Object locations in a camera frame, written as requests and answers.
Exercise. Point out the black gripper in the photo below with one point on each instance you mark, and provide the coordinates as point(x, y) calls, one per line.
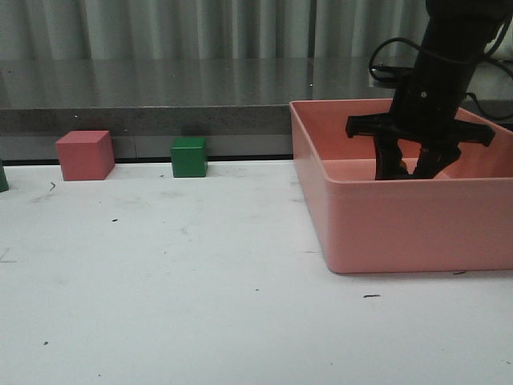
point(423, 110)

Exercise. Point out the yellow push button switch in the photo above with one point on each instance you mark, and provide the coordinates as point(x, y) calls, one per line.
point(404, 167)

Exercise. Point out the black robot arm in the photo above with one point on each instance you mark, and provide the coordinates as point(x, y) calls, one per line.
point(455, 43)

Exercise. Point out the pink plastic bin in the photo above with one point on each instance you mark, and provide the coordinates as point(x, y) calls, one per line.
point(460, 220)

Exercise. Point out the grey stone counter ledge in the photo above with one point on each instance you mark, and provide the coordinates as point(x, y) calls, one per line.
point(240, 106)

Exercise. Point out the green cube near bin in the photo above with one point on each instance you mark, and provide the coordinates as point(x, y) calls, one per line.
point(189, 157)

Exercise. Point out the pink cube near counter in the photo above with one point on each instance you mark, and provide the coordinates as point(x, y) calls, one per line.
point(85, 155)

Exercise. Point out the green cube far left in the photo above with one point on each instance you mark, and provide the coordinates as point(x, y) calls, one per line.
point(4, 184)

